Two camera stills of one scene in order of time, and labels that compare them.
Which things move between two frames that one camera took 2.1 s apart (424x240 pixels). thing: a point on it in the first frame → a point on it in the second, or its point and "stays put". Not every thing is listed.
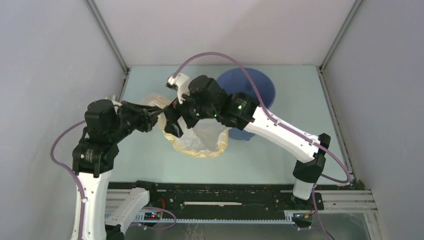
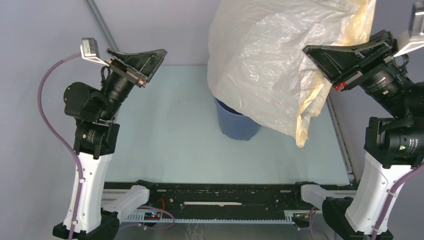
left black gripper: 148,117 → 132,66
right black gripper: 173,112 → 334,60
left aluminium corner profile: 108,34 stays put
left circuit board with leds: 152,216 stays put
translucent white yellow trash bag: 205,138 → 257,60
